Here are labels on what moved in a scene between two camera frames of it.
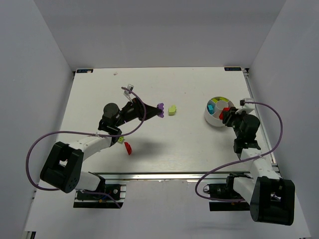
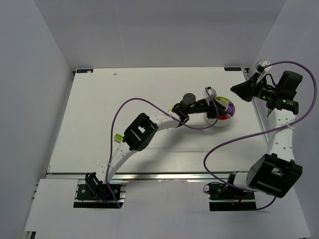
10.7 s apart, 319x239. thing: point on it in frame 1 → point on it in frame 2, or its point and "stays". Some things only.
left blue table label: x=84 y=70 stays
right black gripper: x=229 y=117 → x=252 y=88
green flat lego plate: x=120 y=139 stays
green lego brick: x=223 y=99 stays
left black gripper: x=140 y=110 → x=213 y=108
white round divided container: x=214 y=108 stays
